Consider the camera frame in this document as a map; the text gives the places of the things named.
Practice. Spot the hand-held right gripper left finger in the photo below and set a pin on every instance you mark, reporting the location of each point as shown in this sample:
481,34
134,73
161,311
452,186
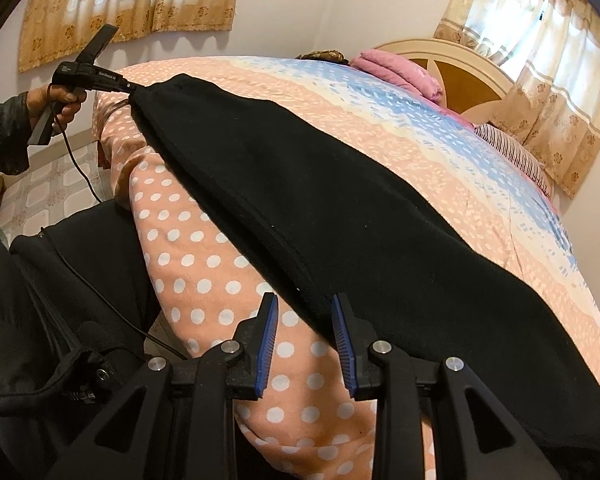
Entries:
267,342

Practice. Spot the striped pillow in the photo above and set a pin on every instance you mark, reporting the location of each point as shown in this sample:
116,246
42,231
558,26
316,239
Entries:
520,155

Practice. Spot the cream wooden headboard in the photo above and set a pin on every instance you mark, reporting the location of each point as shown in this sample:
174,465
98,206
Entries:
460,72

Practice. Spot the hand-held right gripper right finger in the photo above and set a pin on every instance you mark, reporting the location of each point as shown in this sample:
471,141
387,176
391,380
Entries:
342,347

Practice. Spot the person's black jacket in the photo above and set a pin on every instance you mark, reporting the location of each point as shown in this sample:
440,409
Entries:
40,310

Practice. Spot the black pants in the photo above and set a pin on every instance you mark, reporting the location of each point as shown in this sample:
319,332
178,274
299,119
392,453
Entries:
355,200

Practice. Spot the beige floral curtain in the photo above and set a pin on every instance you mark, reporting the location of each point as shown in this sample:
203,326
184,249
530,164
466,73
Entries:
105,5
540,60

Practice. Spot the folded pink quilt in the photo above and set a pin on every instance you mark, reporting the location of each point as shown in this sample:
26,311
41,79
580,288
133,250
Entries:
400,70

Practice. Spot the brown patterned cloth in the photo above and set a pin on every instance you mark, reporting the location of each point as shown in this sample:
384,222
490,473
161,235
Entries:
325,55

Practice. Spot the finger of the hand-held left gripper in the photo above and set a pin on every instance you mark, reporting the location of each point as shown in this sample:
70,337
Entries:
131,87

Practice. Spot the person's left forearm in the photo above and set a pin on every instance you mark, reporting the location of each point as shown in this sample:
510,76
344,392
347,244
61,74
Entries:
2,135

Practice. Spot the person's left hand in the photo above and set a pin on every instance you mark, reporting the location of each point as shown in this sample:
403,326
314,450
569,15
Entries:
67,107

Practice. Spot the pink polka dot blanket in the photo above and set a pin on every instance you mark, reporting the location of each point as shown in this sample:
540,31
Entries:
195,260

